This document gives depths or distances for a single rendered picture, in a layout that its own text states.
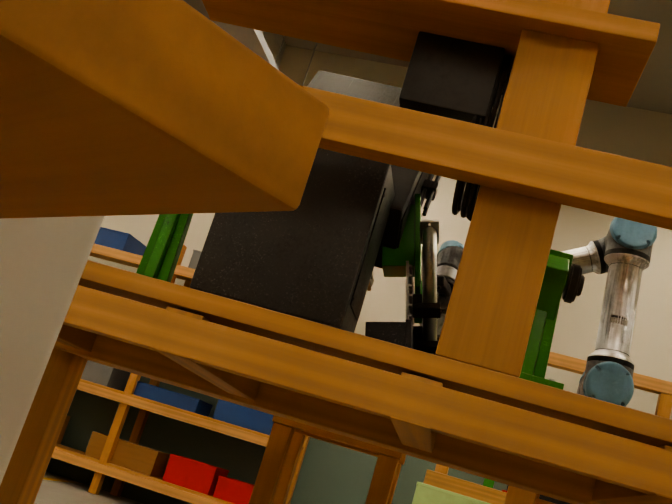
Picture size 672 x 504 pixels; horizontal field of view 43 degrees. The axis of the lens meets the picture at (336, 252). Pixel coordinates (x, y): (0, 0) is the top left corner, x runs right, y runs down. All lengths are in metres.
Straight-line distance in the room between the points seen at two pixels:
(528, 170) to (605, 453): 0.47
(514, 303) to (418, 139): 0.32
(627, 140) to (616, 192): 6.77
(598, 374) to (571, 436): 0.82
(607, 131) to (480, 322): 6.88
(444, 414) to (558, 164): 0.45
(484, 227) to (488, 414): 0.31
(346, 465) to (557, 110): 6.13
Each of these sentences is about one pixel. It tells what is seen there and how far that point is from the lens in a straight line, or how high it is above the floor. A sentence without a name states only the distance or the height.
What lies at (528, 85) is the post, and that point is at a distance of 1.59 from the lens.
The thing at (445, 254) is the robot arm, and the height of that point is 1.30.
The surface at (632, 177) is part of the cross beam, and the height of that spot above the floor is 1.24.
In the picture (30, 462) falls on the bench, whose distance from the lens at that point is 2.21.
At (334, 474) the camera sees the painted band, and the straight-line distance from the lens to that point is 7.50.
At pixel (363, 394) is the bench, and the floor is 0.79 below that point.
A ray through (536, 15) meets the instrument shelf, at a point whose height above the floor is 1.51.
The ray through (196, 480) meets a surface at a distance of 7.22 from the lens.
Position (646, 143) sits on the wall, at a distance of 8.25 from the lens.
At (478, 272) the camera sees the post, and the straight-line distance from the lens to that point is 1.45.
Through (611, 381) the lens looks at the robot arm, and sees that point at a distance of 2.23.
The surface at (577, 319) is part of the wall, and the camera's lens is 7.63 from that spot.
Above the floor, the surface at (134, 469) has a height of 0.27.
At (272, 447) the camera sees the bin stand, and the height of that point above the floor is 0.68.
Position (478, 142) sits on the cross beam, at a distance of 1.48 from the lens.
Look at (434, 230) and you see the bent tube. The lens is 1.84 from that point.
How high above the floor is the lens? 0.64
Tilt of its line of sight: 15 degrees up
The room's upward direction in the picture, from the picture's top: 17 degrees clockwise
